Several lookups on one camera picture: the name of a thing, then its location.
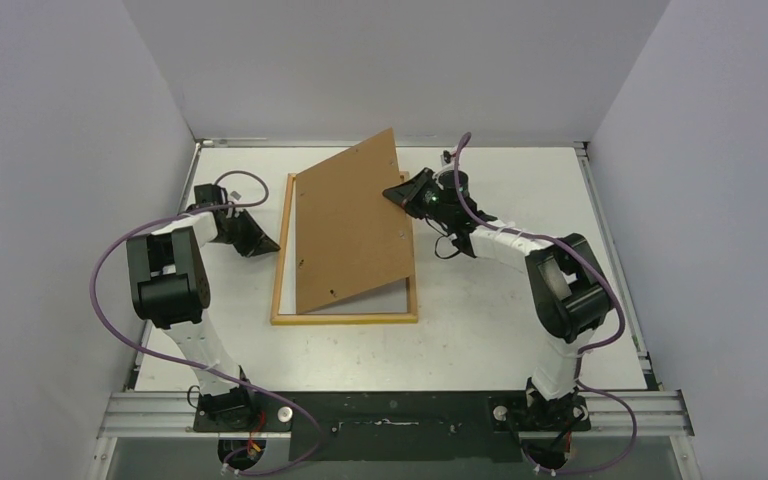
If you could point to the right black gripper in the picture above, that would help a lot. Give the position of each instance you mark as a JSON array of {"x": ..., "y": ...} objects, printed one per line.
[{"x": 420, "y": 196}]

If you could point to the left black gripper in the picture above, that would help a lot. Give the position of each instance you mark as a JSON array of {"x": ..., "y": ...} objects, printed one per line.
[{"x": 258, "y": 243}]

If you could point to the brown cardboard backing board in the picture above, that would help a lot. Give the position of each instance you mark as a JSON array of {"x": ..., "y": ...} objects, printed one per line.
[{"x": 349, "y": 239}]

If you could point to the sky and building photo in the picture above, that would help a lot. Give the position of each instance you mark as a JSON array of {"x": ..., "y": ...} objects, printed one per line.
[{"x": 386, "y": 298}]

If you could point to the yellow picture frame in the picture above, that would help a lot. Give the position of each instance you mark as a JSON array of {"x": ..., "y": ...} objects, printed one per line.
[{"x": 277, "y": 318}]

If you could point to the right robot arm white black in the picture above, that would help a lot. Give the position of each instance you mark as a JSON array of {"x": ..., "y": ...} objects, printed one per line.
[{"x": 569, "y": 301}]

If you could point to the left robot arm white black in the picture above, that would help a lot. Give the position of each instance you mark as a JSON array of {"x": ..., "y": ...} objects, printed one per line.
[{"x": 170, "y": 288}]

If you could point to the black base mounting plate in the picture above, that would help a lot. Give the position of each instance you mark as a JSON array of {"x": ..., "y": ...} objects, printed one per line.
[{"x": 397, "y": 425}]

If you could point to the aluminium table rail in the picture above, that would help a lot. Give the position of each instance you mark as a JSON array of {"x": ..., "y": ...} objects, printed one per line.
[{"x": 168, "y": 414}]

